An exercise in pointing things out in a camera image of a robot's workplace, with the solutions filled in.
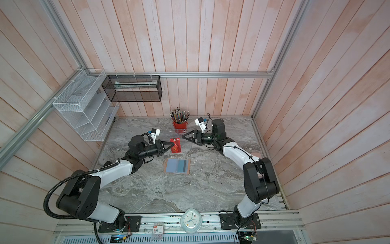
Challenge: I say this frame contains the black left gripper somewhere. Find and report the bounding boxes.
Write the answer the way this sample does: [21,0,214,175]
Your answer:
[139,139,175,159]

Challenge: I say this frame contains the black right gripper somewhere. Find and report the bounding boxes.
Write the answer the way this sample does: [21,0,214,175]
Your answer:
[184,132,217,146]

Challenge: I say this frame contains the red credit card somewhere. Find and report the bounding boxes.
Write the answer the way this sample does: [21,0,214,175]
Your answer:
[170,138,182,154]

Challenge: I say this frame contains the pink card holder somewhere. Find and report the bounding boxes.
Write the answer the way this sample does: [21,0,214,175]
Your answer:
[164,158,192,175]

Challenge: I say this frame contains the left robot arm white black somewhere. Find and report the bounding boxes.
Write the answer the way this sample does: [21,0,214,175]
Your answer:
[44,135,175,229]

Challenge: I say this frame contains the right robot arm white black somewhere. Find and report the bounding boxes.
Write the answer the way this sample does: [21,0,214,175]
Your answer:
[182,118,280,222]

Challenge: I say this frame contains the red pencil cup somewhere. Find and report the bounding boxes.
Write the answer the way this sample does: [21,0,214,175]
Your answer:
[172,121,188,134]

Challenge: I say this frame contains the clear acrylic organizer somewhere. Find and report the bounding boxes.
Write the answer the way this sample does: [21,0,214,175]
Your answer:
[162,127,196,150]

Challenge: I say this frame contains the bundle of coloured pencils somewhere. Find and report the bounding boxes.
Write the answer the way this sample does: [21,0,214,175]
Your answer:
[170,107,190,124]

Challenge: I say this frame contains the pink case on table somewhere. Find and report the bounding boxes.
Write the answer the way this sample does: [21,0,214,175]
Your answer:
[252,152,263,159]

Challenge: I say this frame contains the white analog clock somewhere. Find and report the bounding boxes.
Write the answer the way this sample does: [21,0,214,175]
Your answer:
[180,208,203,234]

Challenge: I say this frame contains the small red white box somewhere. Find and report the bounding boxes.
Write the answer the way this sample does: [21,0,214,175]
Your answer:
[152,222,165,241]

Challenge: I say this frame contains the left blue circuit board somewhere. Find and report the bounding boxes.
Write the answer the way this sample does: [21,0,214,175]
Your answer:
[110,235,127,244]

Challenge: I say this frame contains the green circuit board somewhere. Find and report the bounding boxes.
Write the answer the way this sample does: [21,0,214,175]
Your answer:
[237,232,257,244]

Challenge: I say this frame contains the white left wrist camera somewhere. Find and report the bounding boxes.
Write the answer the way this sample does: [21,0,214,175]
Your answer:
[148,128,160,144]

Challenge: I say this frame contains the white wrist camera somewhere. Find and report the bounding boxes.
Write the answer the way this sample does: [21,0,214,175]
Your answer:
[148,128,160,144]
[195,117,207,133]

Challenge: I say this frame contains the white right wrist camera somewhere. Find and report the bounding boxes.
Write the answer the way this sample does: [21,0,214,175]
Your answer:
[195,117,207,133]

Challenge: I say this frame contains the black wire mesh basket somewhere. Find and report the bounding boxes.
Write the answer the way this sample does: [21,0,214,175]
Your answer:
[102,74,163,102]

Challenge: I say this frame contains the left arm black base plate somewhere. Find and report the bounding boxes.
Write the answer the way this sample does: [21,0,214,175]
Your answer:
[98,216,142,233]

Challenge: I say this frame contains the aluminium frame rail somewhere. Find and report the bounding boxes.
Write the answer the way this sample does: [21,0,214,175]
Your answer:
[85,71,273,79]

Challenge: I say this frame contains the white wire mesh shelf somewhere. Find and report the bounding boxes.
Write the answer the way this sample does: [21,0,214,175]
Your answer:
[53,69,119,142]

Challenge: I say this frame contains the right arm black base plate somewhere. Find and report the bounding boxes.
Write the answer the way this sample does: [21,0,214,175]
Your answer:
[218,211,261,230]

